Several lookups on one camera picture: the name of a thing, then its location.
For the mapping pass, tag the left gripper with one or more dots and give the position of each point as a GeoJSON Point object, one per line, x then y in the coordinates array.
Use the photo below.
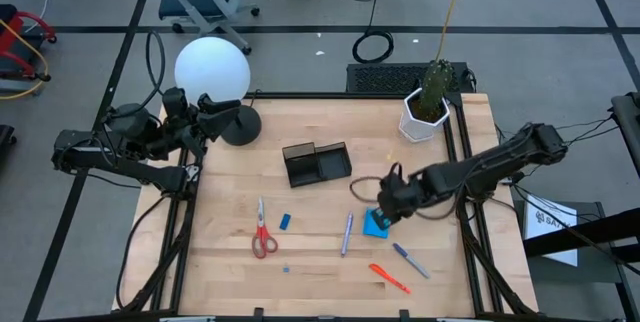
{"type": "Point", "coordinates": [175, 107]}

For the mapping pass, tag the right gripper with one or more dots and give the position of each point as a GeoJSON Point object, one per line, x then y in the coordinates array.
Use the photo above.
{"type": "Point", "coordinates": [400, 194]}

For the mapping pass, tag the purple silver pen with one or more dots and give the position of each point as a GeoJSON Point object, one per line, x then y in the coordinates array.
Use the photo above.
{"type": "Point", "coordinates": [347, 234]}

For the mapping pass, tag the blue capped grey marker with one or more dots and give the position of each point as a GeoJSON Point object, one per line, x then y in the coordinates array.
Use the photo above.
{"type": "Point", "coordinates": [411, 260]}

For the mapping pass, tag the orange marker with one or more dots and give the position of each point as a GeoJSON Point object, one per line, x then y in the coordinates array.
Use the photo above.
{"type": "Point", "coordinates": [390, 278]}

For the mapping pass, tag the black mesh desk organizer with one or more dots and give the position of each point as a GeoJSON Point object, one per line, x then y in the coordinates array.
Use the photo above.
{"type": "Point", "coordinates": [330, 164]}

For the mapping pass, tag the blue eraser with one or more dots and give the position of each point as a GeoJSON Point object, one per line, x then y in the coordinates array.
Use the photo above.
{"type": "Point", "coordinates": [285, 222]}

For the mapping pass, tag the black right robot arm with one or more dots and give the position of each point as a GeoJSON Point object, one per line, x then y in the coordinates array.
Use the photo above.
{"type": "Point", "coordinates": [500, 162]}

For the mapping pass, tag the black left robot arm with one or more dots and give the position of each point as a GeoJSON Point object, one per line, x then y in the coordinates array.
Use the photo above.
{"type": "Point", "coordinates": [150, 174]}

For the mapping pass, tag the blue sticky note pad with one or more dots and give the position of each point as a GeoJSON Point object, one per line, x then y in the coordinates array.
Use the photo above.
{"type": "Point", "coordinates": [372, 231]}

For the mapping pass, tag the white globe table lamp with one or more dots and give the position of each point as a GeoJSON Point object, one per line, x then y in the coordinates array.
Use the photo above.
{"type": "Point", "coordinates": [210, 72]}

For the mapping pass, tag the white hexagonal plant pot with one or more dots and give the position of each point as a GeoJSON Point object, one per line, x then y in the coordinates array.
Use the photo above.
{"type": "Point", "coordinates": [415, 129]}

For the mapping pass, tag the green cactus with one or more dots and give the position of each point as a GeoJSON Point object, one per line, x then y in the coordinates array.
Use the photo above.
{"type": "Point", "coordinates": [435, 87]}

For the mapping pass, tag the black perforated metal box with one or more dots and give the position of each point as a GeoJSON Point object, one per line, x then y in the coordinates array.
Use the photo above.
{"type": "Point", "coordinates": [380, 78]}

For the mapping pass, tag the white paper sign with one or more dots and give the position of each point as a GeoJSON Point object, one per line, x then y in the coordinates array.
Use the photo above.
{"type": "Point", "coordinates": [550, 227]}

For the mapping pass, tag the grey side table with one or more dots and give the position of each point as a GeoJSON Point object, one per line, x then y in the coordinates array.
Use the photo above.
{"type": "Point", "coordinates": [590, 267]}

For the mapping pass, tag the red black cart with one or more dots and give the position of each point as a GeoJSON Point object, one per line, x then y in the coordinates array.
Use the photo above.
{"type": "Point", "coordinates": [15, 57]}

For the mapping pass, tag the black metal beam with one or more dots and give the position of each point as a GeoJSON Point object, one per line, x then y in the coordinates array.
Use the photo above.
{"type": "Point", "coordinates": [600, 229]}

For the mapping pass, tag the black aluminium table frame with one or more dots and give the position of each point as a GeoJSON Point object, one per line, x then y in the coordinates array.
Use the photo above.
{"type": "Point", "coordinates": [325, 95]}

